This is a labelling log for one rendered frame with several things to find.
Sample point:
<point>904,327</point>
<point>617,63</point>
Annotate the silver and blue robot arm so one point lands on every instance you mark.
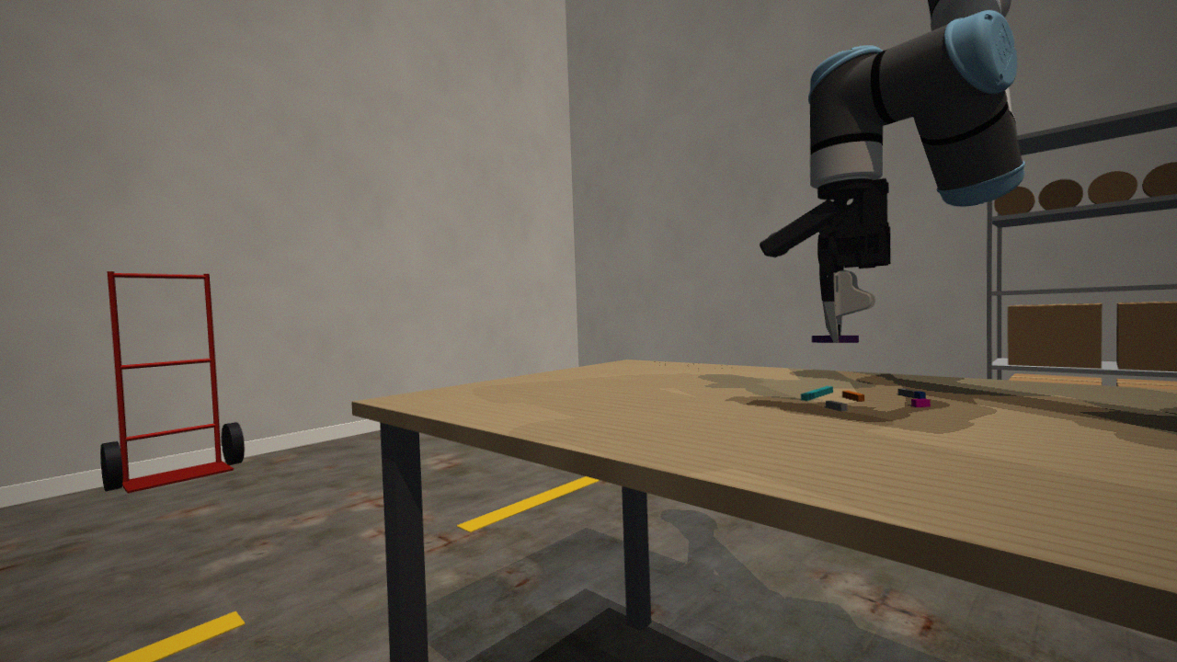
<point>944,79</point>

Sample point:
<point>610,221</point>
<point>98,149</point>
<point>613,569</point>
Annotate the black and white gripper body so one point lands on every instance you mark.
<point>849,245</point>

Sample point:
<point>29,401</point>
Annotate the turquoise rod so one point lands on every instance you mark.
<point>816,393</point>

